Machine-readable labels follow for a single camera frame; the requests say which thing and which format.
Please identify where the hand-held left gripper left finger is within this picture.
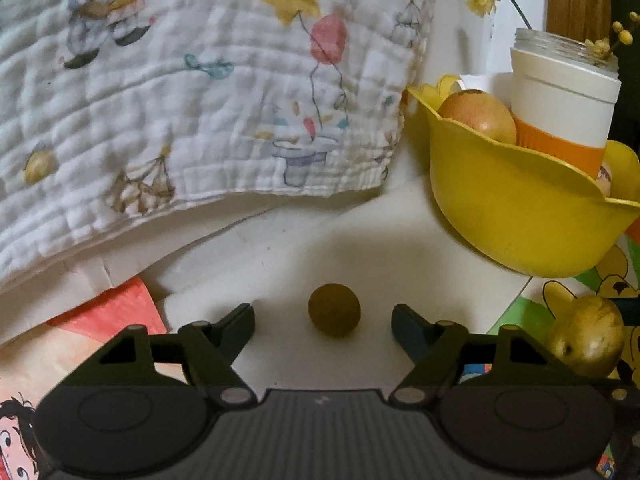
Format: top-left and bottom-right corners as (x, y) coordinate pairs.
(55, 302), (257, 406)

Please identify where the yellow bear cartoon print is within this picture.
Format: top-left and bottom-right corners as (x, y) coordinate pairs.
(487, 240), (640, 480)

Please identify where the yellow plastic bowl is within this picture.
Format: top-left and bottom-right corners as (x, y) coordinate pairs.
(406, 74), (640, 279)

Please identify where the pale orange round fruit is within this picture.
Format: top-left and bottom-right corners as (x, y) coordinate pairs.
(437, 89), (518, 146)

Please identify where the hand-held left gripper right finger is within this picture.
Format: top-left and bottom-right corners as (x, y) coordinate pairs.
(390, 303), (601, 406)

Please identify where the small brown round fruit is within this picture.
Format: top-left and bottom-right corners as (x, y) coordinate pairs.
(307, 283), (362, 338)

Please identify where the white printed blanket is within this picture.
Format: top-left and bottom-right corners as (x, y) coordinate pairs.
(0, 0), (434, 292)

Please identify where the yellow-green pear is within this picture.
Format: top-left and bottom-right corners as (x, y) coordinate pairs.
(545, 296), (626, 379)

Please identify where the glass jar with white-orange sleeve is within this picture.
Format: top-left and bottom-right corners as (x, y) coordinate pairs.
(510, 27), (621, 182)

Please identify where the yellow flower branch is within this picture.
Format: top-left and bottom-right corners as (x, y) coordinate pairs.
(467, 0), (632, 61)

